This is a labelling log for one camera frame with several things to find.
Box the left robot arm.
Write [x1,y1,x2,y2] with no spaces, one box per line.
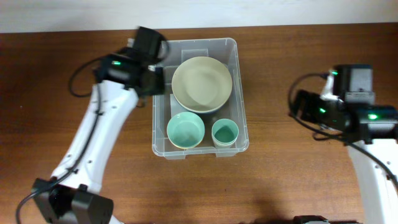
[32,53,164,223]

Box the cream bowl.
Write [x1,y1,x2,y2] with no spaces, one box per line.
[171,57,233,106]

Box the dark blue bowl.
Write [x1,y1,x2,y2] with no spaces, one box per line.
[179,103,224,114]

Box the mint green cup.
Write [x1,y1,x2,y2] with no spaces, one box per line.
[211,118,239,144]

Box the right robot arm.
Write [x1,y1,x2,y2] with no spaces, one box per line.
[288,64,397,223]

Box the cream cup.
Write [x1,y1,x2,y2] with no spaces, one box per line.
[214,142,234,149]

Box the mint green small bowl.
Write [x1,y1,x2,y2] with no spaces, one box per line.
[167,112,205,149]

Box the clear plastic storage bin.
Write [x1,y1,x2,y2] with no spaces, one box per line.
[152,37,249,160]

